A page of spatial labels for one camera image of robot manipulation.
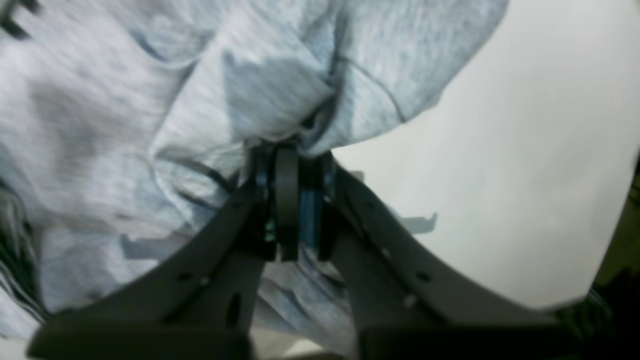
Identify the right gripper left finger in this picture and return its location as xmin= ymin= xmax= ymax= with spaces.
xmin=27 ymin=145 xmax=300 ymax=360

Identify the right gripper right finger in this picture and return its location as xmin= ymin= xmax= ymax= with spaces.
xmin=299 ymin=153 xmax=580 ymax=360

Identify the grey T-shirt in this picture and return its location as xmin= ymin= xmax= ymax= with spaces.
xmin=0 ymin=0 xmax=509 ymax=339

